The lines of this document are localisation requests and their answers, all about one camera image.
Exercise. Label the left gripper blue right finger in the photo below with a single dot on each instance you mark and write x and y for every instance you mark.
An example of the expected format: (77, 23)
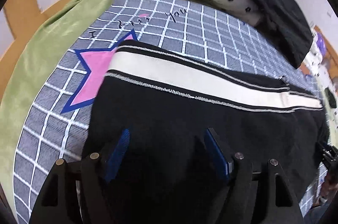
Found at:
(249, 195)

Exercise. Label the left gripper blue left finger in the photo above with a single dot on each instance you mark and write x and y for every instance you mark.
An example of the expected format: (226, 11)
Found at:
(73, 192)

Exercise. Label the black striped sweatpants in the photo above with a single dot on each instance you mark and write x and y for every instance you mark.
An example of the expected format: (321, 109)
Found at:
(167, 102)

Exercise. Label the grey checked star blanket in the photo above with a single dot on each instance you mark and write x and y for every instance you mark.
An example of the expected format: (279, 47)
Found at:
(58, 120)

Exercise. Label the white floral pillow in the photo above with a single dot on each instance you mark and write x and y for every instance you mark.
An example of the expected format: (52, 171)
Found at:
(327, 86)

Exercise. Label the black jacket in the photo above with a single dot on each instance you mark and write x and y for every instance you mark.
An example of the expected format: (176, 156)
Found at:
(285, 26)

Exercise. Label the green bed sheet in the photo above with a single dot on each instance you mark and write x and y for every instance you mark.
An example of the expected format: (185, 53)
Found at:
(41, 54)

